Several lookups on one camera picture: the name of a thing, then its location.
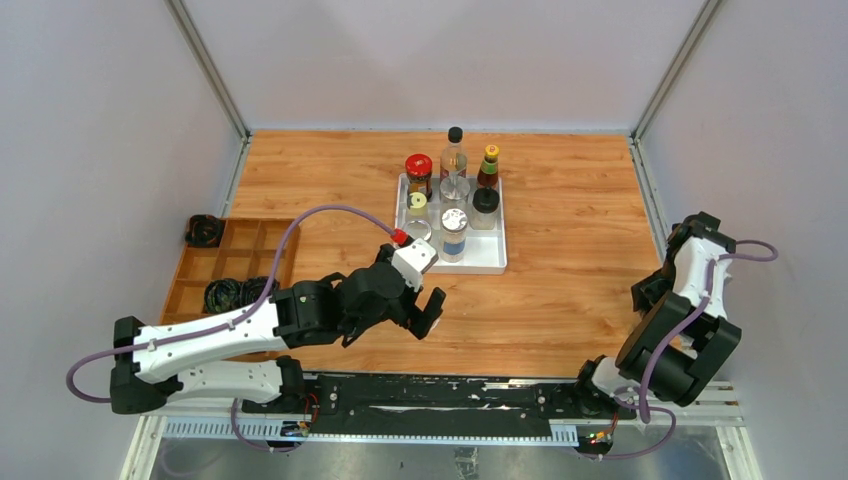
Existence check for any silver lid peppercorn bottle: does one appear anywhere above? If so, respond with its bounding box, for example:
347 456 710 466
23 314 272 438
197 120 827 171
440 208 469 263

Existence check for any wooden compartment organizer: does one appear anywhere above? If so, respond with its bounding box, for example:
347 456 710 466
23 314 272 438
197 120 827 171
159 218 300 325

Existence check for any white divided tray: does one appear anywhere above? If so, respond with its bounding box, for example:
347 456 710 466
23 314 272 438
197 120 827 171
394 173 508 275

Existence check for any black cap white pepper bottle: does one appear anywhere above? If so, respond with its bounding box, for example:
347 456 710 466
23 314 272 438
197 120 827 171
470 187 500 231

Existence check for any black cap soy sauce bottle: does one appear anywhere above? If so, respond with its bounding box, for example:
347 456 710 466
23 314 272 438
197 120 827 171
440 126 468 180

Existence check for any red lid brown jar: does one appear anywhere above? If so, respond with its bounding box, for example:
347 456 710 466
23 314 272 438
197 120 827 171
404 153 433 199

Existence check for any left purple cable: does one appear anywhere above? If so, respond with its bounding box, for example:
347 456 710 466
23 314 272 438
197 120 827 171
64 203 409 455

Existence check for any black coiled cable bundle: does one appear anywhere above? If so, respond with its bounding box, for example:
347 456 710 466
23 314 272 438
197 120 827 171
184 213 227 249

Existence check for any round glass jar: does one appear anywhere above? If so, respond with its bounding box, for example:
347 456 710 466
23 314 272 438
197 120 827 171
403 218 433 244

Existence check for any yellow cap sauce bottle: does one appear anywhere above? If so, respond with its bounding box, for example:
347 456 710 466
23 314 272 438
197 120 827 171
476 144 500 189

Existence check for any silver lid shaker jar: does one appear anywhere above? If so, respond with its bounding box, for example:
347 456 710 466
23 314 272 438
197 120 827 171
439 174 471 214

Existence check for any yellow lid spice bottle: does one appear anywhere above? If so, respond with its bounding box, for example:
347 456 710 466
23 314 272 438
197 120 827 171
406 192 429 221

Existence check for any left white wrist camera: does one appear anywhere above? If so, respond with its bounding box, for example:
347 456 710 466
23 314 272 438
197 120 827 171
390 239 438 292

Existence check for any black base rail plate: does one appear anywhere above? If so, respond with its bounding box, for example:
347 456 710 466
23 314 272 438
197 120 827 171
239 374 633 438

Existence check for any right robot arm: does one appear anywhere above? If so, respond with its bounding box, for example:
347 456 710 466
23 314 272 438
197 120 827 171
570 212 741 418

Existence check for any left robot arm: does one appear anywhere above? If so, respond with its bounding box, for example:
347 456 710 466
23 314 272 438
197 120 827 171
108 262 446 414

